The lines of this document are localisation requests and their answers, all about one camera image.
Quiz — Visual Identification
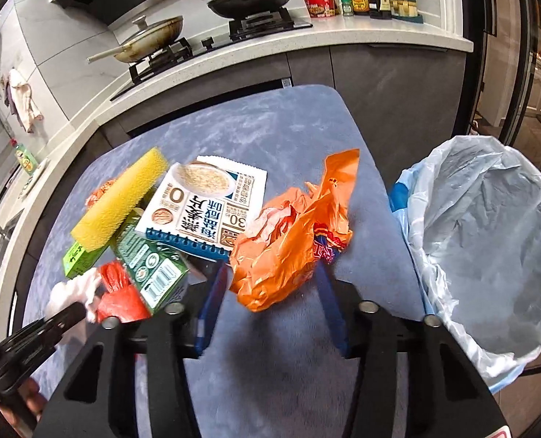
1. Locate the white tissue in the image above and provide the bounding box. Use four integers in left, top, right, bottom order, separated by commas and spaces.
47, 267, 105, 323

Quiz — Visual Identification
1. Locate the black framed glass door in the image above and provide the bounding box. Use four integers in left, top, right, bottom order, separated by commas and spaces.
462, 0, 541, 169

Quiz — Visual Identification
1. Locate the frying pan with glass lid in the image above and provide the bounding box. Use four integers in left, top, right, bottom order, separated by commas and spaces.
87, 15, 184, 65

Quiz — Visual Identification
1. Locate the dark kitchen cabinet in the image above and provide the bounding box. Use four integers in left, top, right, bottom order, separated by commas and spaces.
95, 46, 469, 183

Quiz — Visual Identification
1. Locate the colourful snack wrapper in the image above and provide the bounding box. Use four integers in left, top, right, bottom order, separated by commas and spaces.
314, 223, 354, 264

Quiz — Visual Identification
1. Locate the trash bin with white liner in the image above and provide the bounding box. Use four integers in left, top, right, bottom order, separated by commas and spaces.
389, 134, 541, 395

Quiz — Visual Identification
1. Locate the small light green box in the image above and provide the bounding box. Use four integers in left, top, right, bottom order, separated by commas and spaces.
63, 238, 112, 280

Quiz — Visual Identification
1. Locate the green packet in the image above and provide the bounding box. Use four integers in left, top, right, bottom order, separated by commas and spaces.
14, 143, 40, 175

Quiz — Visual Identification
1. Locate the white pink hanging towel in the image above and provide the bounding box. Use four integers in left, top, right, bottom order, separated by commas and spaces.
8, 68, 45, 134

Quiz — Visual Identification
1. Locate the blue spiral notebook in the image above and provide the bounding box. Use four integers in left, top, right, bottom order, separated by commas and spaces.
145, 227, 233, 264

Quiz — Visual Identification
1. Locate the orange wrapper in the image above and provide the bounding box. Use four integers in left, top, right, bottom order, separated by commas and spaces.
85, 179, 119, 211

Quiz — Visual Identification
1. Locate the black gas stove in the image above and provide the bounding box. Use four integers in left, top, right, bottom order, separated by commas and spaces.
110, 7, 314, 101

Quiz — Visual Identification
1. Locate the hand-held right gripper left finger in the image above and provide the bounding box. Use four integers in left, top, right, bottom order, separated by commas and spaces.
33, 264, 231, 438

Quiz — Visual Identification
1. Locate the purple hanging cloth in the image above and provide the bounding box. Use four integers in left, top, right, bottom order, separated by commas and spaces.
2, 80, 20, 120

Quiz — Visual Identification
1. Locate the person's left hand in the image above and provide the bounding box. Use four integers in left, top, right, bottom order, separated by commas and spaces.
0, 375, 49, 426

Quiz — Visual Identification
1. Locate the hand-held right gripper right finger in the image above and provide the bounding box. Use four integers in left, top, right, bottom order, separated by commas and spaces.
315, 268, 513, 438

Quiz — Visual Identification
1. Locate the red plastic bag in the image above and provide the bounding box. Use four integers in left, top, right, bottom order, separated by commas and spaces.
96, 262, 153, 326

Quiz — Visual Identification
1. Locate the white oatmeal packet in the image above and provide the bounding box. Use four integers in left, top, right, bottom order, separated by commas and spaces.
136, 155, 268, 249

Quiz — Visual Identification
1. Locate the yellow sponge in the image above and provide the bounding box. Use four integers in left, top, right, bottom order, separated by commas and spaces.
71, 147, 170, 253

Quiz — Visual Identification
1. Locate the orange plastic bag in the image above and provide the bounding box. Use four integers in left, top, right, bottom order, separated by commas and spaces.
229, 148, 360, 313

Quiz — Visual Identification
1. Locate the red instant noodle cup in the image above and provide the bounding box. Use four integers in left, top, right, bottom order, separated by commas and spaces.
303, 0, 336, 20

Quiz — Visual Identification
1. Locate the green carton box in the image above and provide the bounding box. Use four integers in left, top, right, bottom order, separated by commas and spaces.
113, 218, 191, 315

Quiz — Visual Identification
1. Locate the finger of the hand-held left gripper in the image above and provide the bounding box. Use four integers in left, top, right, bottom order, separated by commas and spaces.
0, 340, 59, 403
0, 302, 87, 362

